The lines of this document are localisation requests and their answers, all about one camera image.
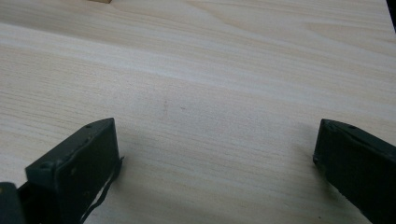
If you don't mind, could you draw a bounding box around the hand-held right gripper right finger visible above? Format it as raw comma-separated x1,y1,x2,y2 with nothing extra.
312,118,396,224

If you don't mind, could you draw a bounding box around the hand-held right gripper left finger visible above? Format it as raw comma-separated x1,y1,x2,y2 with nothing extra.
18,117,125,224

